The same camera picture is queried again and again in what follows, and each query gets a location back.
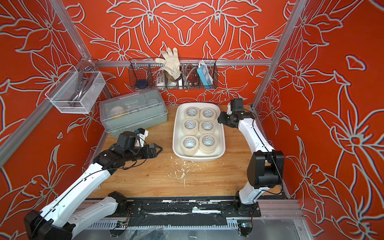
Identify dark blue round lid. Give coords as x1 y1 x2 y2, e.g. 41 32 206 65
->
135 79 149 89

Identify grey lidded storage box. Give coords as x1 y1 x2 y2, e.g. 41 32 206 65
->
99 90 168 139

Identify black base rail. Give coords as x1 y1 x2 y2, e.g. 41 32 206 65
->
103 196 261 229

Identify white work glove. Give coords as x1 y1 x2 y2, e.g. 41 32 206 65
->
155 47 181 80

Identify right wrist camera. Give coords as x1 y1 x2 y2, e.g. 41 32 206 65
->
230 98 245 115

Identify black wire basket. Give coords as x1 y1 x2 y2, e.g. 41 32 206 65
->
129 58 219 90

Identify beige tape roll four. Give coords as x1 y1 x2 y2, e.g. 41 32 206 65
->
199 120 216 135

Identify white wire basket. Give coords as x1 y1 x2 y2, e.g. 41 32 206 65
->
45 68 106 114

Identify blue box in basket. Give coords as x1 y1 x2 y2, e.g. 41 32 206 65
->
197 61 214 89

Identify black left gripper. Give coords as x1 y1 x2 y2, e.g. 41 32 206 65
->
125 143 164 163

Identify beige tape roll six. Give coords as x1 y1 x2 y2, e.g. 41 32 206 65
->
200 108 217 121

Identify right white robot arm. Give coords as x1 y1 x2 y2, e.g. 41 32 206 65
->
218 112 285 215

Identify white plastic tray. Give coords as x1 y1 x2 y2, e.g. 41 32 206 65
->
173 103 226 162

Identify white power strip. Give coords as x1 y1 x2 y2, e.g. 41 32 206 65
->
156 74 166 90

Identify beige tape roll three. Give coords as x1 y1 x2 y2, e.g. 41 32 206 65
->
182 119 199 136

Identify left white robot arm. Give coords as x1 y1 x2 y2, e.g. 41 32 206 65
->
24 144 163 240

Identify beige tape roll five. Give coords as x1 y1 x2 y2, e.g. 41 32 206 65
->
185 107 200 121

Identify beige tape roll one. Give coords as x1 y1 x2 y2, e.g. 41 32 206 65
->
181 136 199 157

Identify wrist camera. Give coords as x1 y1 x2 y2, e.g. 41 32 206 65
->
116 128 149 149
230 98 245 115

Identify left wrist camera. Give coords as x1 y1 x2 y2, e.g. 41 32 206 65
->
116 128 149 149

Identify beige tape roll two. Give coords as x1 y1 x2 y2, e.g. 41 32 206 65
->
199 134 218 154

